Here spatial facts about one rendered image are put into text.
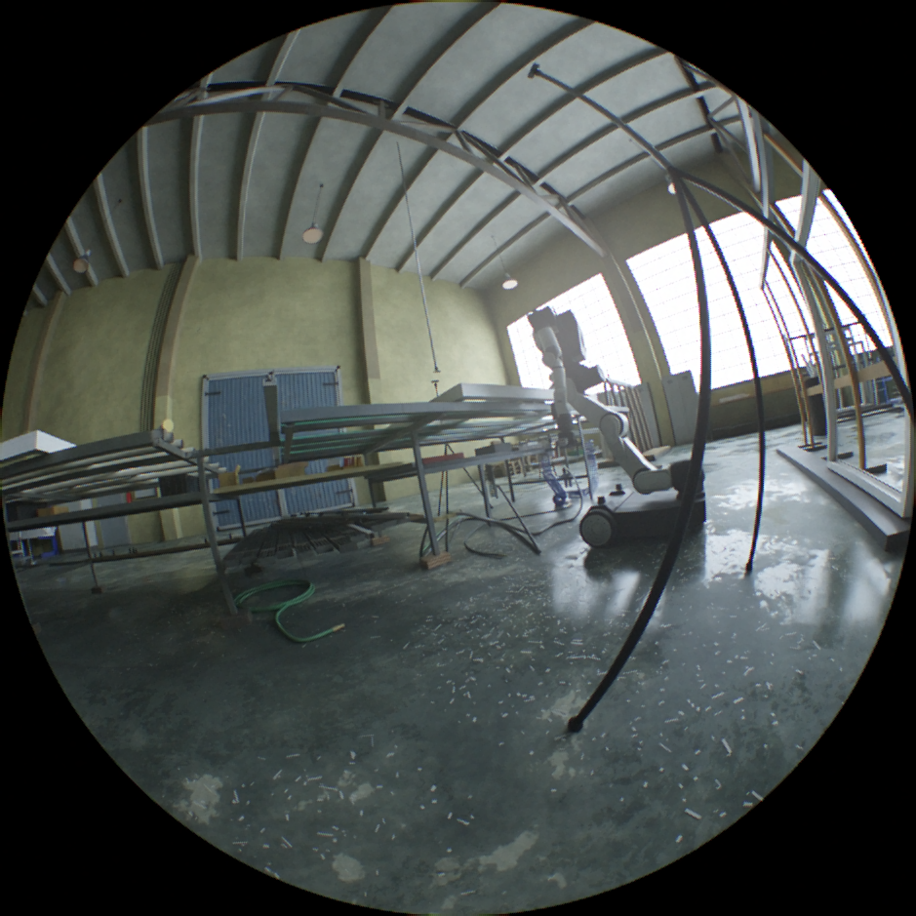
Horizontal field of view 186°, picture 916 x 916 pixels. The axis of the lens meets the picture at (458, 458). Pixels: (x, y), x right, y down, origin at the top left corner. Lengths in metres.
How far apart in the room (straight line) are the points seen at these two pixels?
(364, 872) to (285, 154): 9.12
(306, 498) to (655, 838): 7.63
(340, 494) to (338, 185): 8.57
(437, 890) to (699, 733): 0.47
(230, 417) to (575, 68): 11.88
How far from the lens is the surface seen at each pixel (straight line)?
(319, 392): 8.12
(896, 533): 1.39
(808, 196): 2.02
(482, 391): 1.45
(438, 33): 7.95
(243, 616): 1.45
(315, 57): 7.97
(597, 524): 1.48
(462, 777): 0.60
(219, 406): 8.11
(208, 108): 6.38
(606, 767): 0.60
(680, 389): 8.58
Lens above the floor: 0.53
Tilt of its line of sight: 2 degrees up
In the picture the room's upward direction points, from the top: 10 degrees counter-clockwise
